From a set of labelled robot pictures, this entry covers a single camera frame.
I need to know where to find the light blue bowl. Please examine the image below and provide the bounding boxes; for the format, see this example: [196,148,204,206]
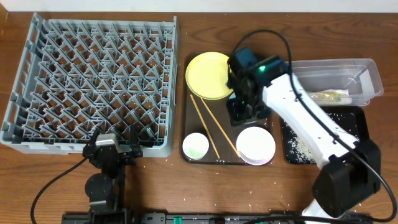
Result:
[229,93,236,100]

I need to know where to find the dark brown serving tray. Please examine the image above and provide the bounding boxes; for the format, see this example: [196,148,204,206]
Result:
[180,84,273,166]

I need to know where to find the grey plastic dish rack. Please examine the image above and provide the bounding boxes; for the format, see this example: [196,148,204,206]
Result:
[1,14,180,157]

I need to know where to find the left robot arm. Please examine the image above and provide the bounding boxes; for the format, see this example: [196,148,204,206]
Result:
[82,126,143,224]

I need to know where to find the black waste tray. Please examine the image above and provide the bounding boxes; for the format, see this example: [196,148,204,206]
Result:
[280,106,369,165]

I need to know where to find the clear plastic bin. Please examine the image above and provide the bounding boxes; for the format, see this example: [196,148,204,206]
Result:
[292,58,384,106]

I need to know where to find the rice and food scraps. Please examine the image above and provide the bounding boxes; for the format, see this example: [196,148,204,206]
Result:
[280,113,361,165]

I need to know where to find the small white cup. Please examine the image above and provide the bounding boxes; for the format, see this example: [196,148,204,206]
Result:
[182,133,209,160]

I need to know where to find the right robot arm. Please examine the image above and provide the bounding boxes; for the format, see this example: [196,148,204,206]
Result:
[228,54,384,223]

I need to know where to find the right black cable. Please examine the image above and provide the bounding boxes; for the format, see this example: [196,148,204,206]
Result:
[231,29,398,223]

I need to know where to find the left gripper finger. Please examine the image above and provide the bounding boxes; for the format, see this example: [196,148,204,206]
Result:
[129,125,139,148]
[90,128,101,145]

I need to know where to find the wooden chopstick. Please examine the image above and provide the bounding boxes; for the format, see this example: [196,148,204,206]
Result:
[200,98,241,158]
[190,94,220,159]

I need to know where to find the yellow plate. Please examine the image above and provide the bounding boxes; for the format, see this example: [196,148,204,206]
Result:
[185,52,233,100]

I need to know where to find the black cable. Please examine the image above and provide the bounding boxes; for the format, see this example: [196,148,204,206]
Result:
[231,29,398,223]
[30,157,90,224]

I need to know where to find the green snack wrapper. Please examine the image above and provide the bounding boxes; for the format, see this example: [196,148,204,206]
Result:
[307,91,341,101]

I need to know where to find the white pink-rimmed bowl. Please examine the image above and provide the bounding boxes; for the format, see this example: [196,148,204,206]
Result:
[236,126,276,166]

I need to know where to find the left black cable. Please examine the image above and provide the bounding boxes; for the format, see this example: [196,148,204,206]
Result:
[30,157,90,224]

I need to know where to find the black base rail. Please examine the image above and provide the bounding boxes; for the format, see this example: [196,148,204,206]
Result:
[61,212,374,224]

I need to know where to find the left wooden chopstick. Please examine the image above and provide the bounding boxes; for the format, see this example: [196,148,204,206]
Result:
[190,94,220,159]

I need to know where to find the right wooden chopstick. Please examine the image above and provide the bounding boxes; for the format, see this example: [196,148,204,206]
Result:
[200,98,241,158]

